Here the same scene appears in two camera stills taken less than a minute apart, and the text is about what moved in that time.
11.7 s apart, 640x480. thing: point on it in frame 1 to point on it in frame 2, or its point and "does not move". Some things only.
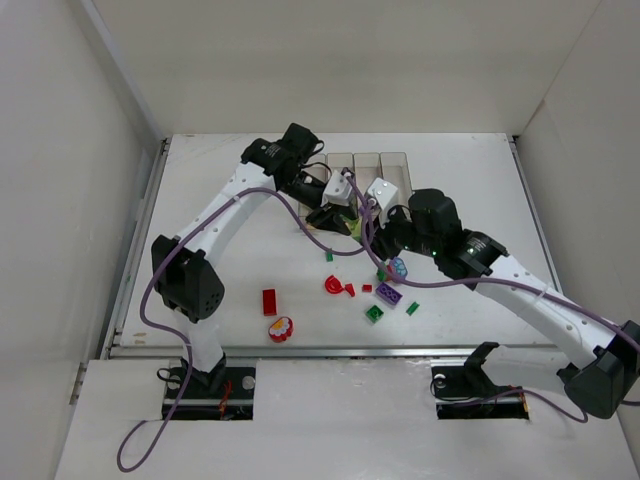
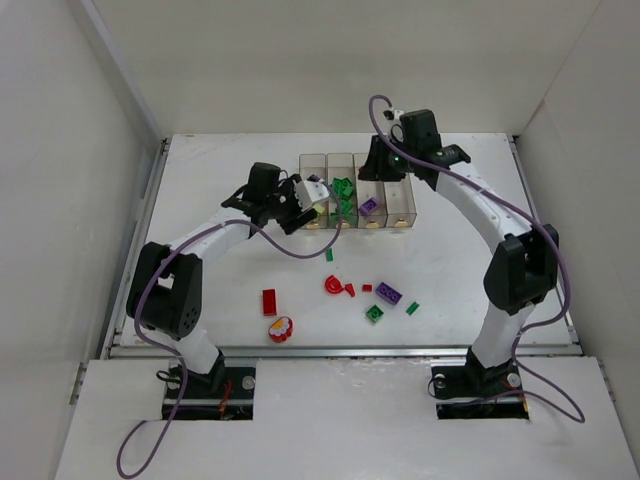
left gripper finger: (321, 218) to (300, 220)
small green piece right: (412, 309) does not move
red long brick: (269, 302) does not move
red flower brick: (280, 328) does not move
